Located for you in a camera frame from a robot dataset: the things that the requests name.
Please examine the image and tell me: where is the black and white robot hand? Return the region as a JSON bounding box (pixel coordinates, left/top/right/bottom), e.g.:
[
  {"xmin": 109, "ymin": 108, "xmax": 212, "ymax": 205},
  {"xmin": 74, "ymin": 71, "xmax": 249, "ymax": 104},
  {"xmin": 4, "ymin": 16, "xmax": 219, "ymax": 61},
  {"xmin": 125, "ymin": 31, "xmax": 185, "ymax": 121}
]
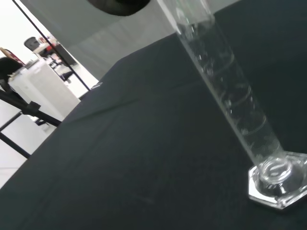
[{"xmin": 86, "ymin": 0, "xmax": 153, "ymax": 17}]

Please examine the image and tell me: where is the thin black pole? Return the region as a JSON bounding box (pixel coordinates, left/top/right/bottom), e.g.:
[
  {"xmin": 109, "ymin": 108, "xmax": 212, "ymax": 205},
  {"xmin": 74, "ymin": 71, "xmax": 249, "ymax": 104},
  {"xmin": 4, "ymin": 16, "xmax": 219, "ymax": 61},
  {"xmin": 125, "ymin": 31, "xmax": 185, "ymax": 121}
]
[{"xmin": 12, "ymin": 0, "xmax": 92, "ymax": 92}]

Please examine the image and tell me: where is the black office chair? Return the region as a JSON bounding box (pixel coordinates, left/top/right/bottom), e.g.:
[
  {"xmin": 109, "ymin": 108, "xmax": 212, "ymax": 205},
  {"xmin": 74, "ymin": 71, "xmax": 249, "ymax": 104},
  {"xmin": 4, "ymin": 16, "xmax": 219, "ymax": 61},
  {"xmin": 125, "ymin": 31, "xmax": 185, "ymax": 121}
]
[{"xmin": 23, "ymin": 36, "xmax": 42, "ymax": 52}]

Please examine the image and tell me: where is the white cabinet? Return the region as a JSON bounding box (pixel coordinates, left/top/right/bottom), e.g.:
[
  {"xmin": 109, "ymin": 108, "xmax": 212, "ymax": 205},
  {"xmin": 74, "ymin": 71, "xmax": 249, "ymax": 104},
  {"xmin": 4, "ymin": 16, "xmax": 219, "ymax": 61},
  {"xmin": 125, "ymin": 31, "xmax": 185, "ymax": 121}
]
[{"xmin": 8, "ymin": 58, "xmax": 82, "ymax": 122}]

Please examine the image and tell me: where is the black tripod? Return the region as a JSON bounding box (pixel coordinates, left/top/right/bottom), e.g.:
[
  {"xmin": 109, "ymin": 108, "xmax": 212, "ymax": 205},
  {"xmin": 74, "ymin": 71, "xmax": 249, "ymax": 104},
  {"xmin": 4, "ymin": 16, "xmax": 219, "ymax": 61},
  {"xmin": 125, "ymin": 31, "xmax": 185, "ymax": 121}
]
[{"xmin": 0, "ymin": 89, "xmax": 62, "ymax": 159}]

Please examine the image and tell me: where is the black table cloth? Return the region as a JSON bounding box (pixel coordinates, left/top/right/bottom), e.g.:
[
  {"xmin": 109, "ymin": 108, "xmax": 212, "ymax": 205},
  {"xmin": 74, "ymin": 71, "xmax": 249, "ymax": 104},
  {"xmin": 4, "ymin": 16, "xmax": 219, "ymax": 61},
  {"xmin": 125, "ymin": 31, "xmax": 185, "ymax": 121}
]
[{"xmin": 0, "ymin": 0, "xmax": 307, "ymax": 230}]

